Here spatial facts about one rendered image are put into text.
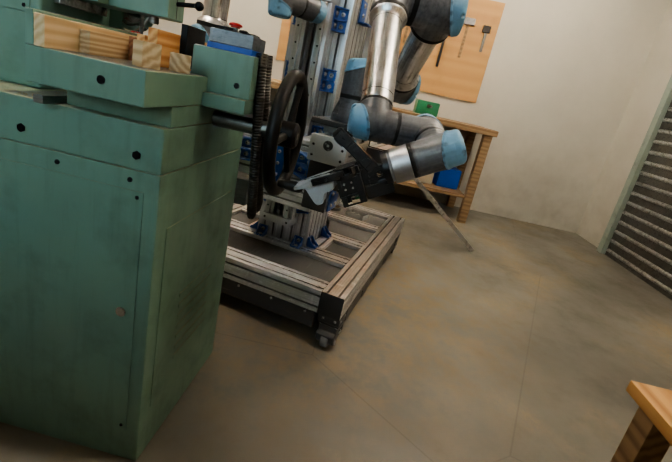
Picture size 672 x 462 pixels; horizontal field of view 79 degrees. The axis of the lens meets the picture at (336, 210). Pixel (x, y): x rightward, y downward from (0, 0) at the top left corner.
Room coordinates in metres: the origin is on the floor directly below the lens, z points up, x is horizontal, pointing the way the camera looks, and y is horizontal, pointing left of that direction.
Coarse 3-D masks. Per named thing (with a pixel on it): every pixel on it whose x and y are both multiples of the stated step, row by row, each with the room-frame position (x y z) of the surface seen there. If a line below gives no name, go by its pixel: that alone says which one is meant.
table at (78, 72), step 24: (48, 48) 0.68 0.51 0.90; (48, 72) 0.68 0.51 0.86; (72, 72) 0.68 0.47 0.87; (96, 72) 0.67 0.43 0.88; (120, 72) 0.67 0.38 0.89; (144, 72) 0.67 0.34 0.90; (168, 72) 0.74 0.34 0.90; (96, 96) 0.67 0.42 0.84; (120, 96) 0.67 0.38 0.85; (144, 96) 0.67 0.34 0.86; (168, 96) 0.74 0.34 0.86; (192, 96) 0.84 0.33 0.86; (216, 96) 0.88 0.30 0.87
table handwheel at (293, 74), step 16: (288, 80) 0.86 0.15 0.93; (304, 80) 0.97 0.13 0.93; (288, 96) 0.84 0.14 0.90; (304, 96) 1.03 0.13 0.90; (224, 112) 0.95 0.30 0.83; (272, 112) 0.82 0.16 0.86; (304, 112) 1.06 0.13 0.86; (240, 128) 0.94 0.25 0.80; (272, 128) 0.81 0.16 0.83; (288, 128) 0.92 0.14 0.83; (304, 128) 1.07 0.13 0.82; (272, 144) 0.80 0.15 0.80; (288, 144) 0.92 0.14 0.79; (272, 160) 0.81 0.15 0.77; (288, 160) 0.99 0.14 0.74; (272, 176) 0.83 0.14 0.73; (288, 176) 1.00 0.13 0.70; (272, 192) 0.87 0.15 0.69
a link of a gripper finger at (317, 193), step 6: (324, 174) 0.85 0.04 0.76; (306, 180) 0.85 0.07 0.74; (294, 186) 0.87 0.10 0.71; (300, 186) 0.85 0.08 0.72; (306, 186) 0.84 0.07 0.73; (312, 186) 0.84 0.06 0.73; (318, 186) 0.84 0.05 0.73; (324, 186) 0.84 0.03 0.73; (330, 186) 0.84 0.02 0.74; (312, 192) 0.85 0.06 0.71; (318, 192) 0.85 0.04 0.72; (324, 192) 0.84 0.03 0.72; (312, 198) 0.85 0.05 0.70; (318, 198) 0.85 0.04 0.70; (318, 204) 0.85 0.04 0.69
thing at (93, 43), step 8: (80, 32) 0.76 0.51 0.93; (88, 32) 0.76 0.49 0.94; (96, 32) 0.77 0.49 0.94; (80, 40) 0.76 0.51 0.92; (88, 40) 0.76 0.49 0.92; (96, 40) 0.77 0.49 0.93; (104, 40) 0.79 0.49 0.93; (112, 40) 0.82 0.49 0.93; (120, 40) 0.84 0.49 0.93; (128, 40) 0.87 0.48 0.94; (80, 48) 0.76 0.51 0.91; (88, 48) 0.76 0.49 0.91; (96, 48) 0.77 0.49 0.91; (104, 48) 0.79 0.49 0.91; (112, 48) 0.82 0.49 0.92; (120, 48) 0.84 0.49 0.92; (128, 48) 0.87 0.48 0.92; (104, 56) 0.80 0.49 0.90; (112, 56) 0.82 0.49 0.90; (120, 56) 0.84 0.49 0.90
